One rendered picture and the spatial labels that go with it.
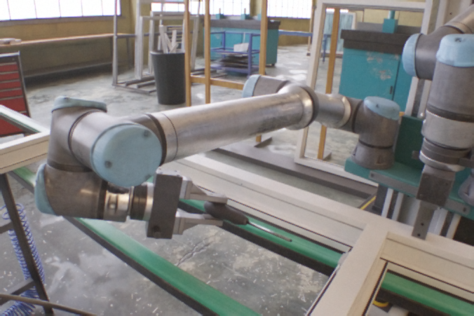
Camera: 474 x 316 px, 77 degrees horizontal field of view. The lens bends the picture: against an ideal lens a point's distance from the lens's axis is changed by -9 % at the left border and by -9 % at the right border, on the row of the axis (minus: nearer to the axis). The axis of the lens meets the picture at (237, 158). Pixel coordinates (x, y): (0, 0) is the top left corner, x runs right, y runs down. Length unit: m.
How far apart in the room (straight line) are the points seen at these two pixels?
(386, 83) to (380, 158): 2.84
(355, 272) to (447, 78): 0.33
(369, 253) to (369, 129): 0.88
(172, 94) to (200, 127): 4.46
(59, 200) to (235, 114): 0.35
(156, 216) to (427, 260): 0.52
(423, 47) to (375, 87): 3.57
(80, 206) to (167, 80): 4.40
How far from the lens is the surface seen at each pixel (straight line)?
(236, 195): 0.81
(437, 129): 0.57
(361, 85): 4.32
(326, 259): 0.68
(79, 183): 0.61
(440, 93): 0.56
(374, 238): 0.64
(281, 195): 0.73
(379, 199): 1.91
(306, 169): 2.90
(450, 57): 0.55
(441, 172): 0.58
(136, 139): 0.46
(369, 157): 1.44
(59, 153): 0.60
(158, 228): 0.64
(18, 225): 1.56
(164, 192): 0.63
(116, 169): 0.46
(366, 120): 1.42
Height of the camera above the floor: 1.30
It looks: 24 degrees down
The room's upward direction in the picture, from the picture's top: 1 degrees clockwise
